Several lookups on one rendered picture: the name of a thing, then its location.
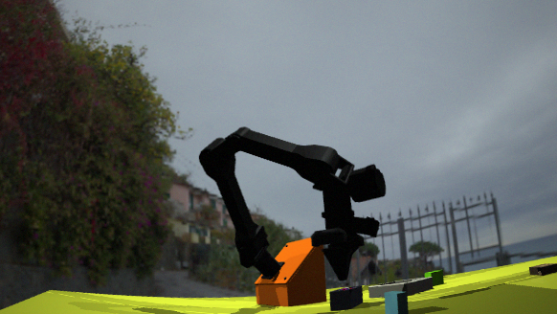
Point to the light blue block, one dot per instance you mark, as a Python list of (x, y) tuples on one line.
[(396, 302)]

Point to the small green block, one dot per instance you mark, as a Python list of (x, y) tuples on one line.
[(437, 277)]

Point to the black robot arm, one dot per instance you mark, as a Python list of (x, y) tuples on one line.
[(317, 164)]

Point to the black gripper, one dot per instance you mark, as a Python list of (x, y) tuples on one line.
[(341, 245)]

